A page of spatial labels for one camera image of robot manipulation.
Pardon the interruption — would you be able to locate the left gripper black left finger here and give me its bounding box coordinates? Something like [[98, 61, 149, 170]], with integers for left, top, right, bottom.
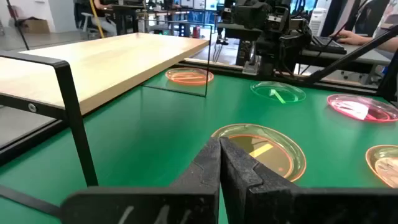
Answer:
[[60, 136, 222, 224]]

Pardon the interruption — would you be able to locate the orange transparent plastic plate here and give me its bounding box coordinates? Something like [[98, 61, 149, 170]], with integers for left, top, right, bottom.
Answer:
[[211, 123, 307, 183], [365, 144, 398, 189], [165, 67, 215, 86]]

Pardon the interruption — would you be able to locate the black keyboard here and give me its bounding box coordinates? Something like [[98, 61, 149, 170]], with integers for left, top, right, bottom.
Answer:
[[307, 35, 348, 55]]

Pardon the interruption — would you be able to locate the brown cardboard box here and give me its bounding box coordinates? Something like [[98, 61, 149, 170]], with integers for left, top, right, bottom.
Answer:
[[19, 17, 50, 34]]

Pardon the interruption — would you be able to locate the green transparent plastic plate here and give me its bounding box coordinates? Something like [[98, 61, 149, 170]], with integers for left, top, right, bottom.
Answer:
[[250, 80, 307, 104]]

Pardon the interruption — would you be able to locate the yellow cable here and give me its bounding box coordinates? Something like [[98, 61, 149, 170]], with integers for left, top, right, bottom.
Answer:
[[88, 0, 106, 39]]

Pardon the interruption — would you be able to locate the white grilled appliance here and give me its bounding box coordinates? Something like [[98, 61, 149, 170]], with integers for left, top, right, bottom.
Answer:
[[308, 7, 328, 37]]

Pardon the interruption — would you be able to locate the pink transparent plastic plate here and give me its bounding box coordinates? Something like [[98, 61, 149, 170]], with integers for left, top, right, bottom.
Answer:
[[326, 93, 398, 124]]

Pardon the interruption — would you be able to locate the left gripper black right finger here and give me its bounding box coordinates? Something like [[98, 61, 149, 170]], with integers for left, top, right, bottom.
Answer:
[[219, 136, 398, 224]]

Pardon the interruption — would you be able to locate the wooden shelf with black frame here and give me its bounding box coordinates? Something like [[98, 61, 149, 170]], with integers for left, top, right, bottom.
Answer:
[[0, 18, 215, 217]]

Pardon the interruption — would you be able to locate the black background desk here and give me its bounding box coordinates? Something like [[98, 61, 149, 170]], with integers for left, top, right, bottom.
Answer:
[[110, 3, 140, 35]]

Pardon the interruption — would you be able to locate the white chair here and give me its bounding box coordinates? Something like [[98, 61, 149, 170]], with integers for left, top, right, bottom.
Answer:
[[80, 12, 100, 34]]

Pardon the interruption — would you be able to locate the green table mat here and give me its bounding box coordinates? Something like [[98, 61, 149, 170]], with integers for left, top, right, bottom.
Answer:
[[0, 70, 398, 224]]

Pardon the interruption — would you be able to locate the person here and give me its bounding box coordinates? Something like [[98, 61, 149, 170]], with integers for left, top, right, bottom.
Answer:
[[329, 0, 398, 62], [92, 0, 118, 37]]

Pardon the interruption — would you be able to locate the grey desk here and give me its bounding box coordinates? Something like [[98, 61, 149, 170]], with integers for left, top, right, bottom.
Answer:
[[298, 42, 392, 75]]

